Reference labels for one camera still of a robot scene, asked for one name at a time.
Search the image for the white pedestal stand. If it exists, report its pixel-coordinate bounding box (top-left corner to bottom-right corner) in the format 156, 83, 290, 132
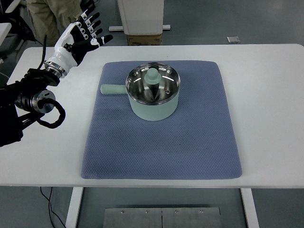
109, 0, 171, 35

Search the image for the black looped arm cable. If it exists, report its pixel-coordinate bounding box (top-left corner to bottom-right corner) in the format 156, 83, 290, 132
37, 34, 67, 129

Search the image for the left white table leg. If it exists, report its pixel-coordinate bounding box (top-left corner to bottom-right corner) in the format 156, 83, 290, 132
65, 187, 84, 228

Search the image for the black floor cable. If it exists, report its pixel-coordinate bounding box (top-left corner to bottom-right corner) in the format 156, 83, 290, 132
39, 186, 67, 228

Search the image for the blue textured mat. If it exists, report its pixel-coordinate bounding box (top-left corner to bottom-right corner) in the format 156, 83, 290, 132
81, 60, 242, 180

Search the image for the glass lid green knob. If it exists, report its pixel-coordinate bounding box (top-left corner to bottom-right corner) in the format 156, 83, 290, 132
126, 62, 181, 105

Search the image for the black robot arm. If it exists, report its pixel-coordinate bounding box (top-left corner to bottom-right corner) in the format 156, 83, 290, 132
0, 68, 66, 147

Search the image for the cardboard box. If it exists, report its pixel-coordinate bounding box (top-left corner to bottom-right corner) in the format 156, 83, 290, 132
127, 34, 162, 46

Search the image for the small grey floor plate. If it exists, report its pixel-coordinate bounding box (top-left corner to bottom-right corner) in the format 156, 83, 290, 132
227, 36, 240, 44

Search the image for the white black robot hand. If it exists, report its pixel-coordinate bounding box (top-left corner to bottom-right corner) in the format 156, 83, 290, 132
44, 0, 113, 78

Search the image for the right white table leg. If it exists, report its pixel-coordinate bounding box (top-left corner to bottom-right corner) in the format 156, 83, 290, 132
240, 188, 259, 228

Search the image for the green pot with handle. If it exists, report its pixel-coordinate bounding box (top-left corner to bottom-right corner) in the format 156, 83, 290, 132
100, 82, 179, 121

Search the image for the white table leg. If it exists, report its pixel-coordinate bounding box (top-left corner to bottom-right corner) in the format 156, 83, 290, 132
65, 187, 84, 228
240, 188, 259, 228

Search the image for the person in beige clothes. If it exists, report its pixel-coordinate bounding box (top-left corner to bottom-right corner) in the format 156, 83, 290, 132
26, 0, 82, 47

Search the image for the chair at left edge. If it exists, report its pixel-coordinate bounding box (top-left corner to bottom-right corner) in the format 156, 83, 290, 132
0, 0, 37, 63

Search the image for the grey metal base plate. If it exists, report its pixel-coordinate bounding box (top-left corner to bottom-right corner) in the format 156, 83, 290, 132
103, 208, 222, 228

